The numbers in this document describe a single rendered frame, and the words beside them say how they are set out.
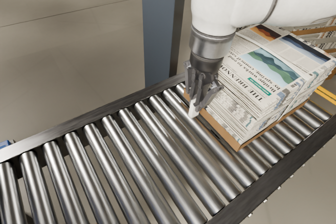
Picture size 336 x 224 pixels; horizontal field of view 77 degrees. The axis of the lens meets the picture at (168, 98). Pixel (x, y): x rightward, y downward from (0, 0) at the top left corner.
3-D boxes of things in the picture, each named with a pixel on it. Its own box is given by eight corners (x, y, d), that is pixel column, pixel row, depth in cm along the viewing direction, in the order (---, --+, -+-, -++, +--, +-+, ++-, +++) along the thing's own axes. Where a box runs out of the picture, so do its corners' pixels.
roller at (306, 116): (232, 64, 107) (235, 56, 103) (321, 130, 82) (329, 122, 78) (225, 67, 105) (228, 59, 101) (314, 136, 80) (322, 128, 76)
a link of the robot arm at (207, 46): (214, 11, 47) (209, 35, 51) (182, 20, 43) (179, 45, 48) (246, 29, 42) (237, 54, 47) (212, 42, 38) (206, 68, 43)
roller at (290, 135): (214, 72, 102) (216, 64, 98) (302, 146, 77) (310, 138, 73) (206, 76, 100) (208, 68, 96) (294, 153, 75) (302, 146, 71)
